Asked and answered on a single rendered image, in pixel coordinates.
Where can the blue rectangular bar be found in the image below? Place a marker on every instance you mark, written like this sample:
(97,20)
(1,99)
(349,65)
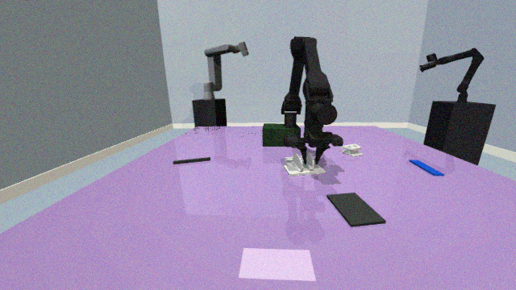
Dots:
(426,167)

